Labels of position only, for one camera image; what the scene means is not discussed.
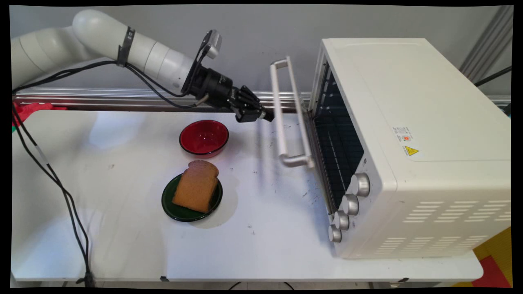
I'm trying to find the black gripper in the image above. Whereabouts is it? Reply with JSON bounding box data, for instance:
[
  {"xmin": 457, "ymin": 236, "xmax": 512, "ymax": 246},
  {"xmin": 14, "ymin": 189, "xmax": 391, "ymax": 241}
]
[{"xmin": 182, "ymin": 65, "xmax": 275, "ymax": 123}]

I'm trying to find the glass oven door with handle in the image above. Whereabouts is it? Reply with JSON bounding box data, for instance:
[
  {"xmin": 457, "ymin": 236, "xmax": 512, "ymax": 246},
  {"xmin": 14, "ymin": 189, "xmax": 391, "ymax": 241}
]
[{"xmin": 269, "ymin": 56, "xmax": 332, "ymax": 217}]

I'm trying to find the red bowl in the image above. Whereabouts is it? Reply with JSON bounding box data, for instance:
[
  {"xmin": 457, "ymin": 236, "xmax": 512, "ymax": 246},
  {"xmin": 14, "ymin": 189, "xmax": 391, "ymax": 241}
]
[{"xmin": 179, "ymin": 120, "xmax": 229, "ymax": 158}]

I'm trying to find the brown bread slice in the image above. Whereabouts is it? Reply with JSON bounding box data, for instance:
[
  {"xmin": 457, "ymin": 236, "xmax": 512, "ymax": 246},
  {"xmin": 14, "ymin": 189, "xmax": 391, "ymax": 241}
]
[{"xmin": 172, "ymin": 160, "xmax": 220, "ymax": 214}]

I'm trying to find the dark green plate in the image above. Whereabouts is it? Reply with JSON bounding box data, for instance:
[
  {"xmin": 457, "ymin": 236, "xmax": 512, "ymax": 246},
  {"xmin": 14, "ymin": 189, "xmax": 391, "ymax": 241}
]
[{"xmin": 161, "ymin": 173, "xmax": 224, "ymax": 223}]

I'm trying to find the white printed label sticker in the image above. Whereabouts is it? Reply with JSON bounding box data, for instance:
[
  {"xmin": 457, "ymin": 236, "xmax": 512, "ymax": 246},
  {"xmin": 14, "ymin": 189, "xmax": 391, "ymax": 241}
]
[{"xmin": 393, "ymin": 127, "xmax": 413, "ymax": 143}]

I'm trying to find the cream toaster oven body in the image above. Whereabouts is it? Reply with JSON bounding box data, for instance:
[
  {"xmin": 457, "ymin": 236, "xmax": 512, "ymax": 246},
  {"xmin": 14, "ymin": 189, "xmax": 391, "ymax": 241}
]
[{"xmin": 308, "ymin": 38, "xmax": 512, "ymax": 259}]

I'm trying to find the red cloth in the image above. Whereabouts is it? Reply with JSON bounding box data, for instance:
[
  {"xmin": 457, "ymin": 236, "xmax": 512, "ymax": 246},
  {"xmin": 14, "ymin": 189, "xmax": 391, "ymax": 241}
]
[{"xmin": 12, "ymin": 102, "xmax": 68, "ymax": 128}]

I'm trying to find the yellow foam floor mat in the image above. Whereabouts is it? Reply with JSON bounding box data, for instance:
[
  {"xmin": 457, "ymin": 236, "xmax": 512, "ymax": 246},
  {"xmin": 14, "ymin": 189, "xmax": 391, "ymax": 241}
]
[{"xmin": 453, "ymin": 226, "xmax": 512, "ymax": 287}]

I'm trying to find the red foam floor mat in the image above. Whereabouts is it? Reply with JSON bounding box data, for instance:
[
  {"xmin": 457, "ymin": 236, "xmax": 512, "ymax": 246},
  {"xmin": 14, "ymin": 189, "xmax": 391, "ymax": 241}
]
[{"xmin": 471, "ymin": 255, "xmax": 512, "ymax": 288}]

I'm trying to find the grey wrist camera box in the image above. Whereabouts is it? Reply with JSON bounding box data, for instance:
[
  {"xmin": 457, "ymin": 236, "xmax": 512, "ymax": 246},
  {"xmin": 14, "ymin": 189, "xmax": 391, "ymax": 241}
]
[{"xmin": 200, "ymin": 29, "xmax": 224, "ymax": 60}]

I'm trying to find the black arm strap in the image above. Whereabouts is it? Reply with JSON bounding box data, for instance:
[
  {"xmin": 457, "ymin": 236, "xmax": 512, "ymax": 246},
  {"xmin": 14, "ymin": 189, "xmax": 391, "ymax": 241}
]
[{"xmin": 116, "ymin": 27, "xmax": 136, "ymax": 68}]

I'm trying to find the aluminium rail behind table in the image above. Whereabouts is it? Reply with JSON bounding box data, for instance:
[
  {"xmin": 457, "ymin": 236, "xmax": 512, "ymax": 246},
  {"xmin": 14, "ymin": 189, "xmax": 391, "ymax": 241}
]
[{"xmin": 13, "ymin": 87, "xmax": 512, "ymax": 111}]

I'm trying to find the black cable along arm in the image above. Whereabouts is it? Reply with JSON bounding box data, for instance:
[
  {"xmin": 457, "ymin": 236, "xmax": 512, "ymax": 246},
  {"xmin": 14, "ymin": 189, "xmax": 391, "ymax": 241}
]
[{"xmin": 12, "ymin": 60, "xmax": 205, "ymax": 109}]

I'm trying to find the black cable across table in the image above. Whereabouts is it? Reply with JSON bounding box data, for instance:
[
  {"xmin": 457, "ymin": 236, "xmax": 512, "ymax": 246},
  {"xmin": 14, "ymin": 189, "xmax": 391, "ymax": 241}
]
[{"xmin": 12, "ymin": 101, "xmax": 95, "ymax": 287}]

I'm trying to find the thin black cable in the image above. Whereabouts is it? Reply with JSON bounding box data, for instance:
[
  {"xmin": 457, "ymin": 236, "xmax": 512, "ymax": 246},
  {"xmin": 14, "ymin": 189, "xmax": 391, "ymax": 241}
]
[{"xmin": 474, "ymin": 65, "xmax": 512, "ymax": 88}]

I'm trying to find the aluminium frame profile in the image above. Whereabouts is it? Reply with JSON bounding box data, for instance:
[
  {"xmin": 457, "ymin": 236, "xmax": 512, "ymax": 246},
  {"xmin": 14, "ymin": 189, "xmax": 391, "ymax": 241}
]
[{"xmin": 459, "ymin": 6, "xmax": 514, "ymax": 83}]

